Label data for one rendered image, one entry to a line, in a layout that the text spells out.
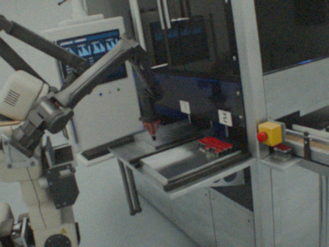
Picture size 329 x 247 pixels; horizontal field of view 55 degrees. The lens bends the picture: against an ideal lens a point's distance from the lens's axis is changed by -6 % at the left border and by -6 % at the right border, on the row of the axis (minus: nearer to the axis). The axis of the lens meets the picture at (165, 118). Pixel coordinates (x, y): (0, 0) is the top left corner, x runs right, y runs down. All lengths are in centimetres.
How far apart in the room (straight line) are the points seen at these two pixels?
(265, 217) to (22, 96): 109
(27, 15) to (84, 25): 459
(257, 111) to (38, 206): 90
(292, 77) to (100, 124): 118
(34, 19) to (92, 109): 467
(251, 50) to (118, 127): 113
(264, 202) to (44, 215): 89
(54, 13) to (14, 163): 567
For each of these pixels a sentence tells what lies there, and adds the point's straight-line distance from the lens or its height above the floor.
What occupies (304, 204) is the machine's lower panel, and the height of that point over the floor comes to 54.
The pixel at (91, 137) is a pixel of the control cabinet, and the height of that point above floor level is 87.
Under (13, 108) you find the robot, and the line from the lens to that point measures 119.
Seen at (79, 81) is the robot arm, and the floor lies 132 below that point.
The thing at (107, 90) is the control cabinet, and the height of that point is 112.
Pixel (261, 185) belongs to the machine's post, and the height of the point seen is 76.
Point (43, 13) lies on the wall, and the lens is 661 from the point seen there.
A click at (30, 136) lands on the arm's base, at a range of 106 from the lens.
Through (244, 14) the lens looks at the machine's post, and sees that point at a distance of 125.
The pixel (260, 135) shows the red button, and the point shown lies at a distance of 126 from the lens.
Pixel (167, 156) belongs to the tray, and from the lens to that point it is 150.
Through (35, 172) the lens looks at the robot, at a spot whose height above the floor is 103.
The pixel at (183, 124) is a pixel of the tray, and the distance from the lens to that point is 190.
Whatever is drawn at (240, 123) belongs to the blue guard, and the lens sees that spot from 139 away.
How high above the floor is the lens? 145
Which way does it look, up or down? 16 degrees down
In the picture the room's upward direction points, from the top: 10 degrees counter-clockwise
